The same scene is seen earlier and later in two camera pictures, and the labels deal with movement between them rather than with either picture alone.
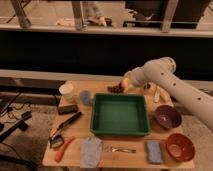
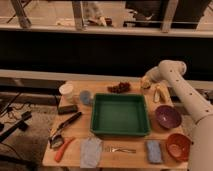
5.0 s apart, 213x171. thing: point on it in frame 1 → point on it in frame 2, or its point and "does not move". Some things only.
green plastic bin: (120, 115) does not move
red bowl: (180, 147) does not move
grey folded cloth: (90, 152) does not move
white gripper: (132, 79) → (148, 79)
